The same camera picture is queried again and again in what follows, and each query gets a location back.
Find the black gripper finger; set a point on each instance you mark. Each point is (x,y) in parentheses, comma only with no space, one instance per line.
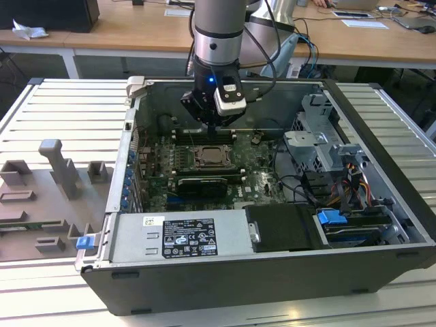
(226,121)
(189,102)

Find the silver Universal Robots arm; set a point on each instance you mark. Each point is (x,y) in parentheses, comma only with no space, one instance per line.
(218,20)

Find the black RAM slot bank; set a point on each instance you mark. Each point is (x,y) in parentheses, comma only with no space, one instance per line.
(207,173)
(190,137)

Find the CPU socket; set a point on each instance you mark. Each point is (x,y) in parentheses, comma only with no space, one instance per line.
(195,165)

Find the grey plastic case latch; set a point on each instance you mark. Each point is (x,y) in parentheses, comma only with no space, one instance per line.
(136,85)

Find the black graphics card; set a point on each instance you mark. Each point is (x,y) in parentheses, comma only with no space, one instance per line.
(201,187)

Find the green motherboard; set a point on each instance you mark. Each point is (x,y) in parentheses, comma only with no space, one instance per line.
(262,184)

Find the white power adapter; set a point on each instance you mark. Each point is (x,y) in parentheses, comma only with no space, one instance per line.
(294,72)

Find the long wooden desk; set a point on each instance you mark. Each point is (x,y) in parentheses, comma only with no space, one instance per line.
(136,30)

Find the silver metal drive cage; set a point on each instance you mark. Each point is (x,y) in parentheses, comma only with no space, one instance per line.
(306,150)

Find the black plastic shroud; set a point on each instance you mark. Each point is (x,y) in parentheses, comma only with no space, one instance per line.
(282,228)

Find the blue disk carrier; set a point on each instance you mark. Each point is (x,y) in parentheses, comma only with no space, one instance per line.
(330,217)

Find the silver power supply with label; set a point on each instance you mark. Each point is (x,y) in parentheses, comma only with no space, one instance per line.
(136,245)

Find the flat tablet with white rim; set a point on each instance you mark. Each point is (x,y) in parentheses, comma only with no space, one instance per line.
(351,14)

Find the open black PC case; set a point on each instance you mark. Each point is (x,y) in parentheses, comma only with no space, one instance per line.
(238,286)

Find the silver laptop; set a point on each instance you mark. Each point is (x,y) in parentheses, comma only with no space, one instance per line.
(354,4)

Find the black hard disk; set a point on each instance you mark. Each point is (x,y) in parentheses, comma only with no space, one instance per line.
(351,235)

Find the blue plastic case clip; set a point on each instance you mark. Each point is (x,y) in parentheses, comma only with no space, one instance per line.
(85,243)

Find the crumpled white paper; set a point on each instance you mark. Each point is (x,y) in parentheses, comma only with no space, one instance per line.
(29,30)

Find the grey parts rack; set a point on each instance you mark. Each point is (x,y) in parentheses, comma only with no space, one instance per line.
(41,204)

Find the green RAM stick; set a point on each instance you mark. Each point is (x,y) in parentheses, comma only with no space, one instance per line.
(20,225)

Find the dark closed laptop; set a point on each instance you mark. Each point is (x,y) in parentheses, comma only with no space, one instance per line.
(413,22)

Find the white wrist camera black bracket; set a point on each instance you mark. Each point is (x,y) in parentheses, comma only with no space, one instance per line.
(230,107)

